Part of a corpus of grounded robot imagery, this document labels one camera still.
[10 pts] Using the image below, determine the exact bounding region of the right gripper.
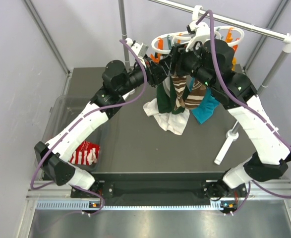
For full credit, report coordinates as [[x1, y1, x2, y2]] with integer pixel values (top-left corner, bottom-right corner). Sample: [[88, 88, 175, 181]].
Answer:
[[159, 40, 216, 91]]

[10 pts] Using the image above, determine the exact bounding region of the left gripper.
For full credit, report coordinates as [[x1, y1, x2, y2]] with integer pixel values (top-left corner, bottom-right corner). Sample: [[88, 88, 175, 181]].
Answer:
[[117, 55, 167, 97]]

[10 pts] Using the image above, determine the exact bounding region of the white clip hanger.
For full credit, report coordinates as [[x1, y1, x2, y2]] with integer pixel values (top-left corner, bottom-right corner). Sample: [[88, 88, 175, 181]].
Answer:
[[150, 5, 245, 63]]

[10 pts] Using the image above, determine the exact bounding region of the brown white striped sock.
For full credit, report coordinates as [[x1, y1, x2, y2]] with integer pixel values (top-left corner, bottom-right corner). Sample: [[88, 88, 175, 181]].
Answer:
[[184, 79, 207, 110]]

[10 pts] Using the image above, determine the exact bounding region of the orange sock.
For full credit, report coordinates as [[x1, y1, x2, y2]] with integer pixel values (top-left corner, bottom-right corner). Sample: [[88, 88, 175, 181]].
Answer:
[[232, 57, 236, 71]]

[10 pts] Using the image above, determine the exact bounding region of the red white striped sock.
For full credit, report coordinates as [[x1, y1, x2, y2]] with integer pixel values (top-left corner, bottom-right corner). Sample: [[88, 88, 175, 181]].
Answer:
[[69, 147, 99, 166]]

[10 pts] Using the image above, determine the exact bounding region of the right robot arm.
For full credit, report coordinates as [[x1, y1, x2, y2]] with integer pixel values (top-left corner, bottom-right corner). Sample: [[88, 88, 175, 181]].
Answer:
[[170, 39, 291, 197]]

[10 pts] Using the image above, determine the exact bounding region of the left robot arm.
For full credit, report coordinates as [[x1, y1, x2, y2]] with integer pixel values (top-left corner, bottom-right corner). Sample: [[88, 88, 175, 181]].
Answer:
[[34, 57, 171, 197]]

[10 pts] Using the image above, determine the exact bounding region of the green white sock pair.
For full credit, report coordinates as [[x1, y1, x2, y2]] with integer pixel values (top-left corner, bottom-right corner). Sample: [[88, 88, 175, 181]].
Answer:
[[143, 77, 190, 135]]

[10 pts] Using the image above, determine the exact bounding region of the blue sock pair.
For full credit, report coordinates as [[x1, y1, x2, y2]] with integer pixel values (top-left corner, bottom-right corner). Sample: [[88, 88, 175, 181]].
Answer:
[[189, 78, 219, 124]]

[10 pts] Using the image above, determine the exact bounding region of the clear plastic bin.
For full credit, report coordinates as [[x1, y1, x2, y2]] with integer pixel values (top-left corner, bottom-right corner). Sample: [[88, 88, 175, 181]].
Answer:
[[42, 95, 111, 172]]

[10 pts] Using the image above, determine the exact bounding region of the metal clothes rack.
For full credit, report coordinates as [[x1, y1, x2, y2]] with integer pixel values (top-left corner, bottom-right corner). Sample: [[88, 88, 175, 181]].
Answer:
[[121, 5, 291, 165]]

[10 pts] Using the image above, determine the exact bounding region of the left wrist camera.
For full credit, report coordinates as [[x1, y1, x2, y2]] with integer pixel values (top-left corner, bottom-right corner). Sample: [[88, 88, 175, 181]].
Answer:
[[131, 41, 148, 59]]

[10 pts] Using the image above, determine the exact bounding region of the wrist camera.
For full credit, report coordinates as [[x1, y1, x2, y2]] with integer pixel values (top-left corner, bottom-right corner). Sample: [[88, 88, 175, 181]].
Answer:
[[131, 41, 148, 59], [184, 21, 210, 52]]

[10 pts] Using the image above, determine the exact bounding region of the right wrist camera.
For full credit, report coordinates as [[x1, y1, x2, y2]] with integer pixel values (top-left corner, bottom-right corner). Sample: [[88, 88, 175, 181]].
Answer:
[[184, 21, 210, 52]]

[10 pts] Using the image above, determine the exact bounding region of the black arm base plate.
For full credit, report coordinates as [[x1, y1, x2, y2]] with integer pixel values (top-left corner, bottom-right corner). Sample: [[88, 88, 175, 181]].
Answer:
[[72, 179, 234, 199]]

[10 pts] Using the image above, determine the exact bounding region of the slotted cable duct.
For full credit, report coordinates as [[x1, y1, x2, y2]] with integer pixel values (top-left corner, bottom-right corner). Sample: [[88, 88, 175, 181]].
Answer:
[[36, 199, 237, 211]]

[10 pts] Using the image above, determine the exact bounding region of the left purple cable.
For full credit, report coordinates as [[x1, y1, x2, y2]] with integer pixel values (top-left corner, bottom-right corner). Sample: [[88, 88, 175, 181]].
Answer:
[[30, 38, 148, 208]]

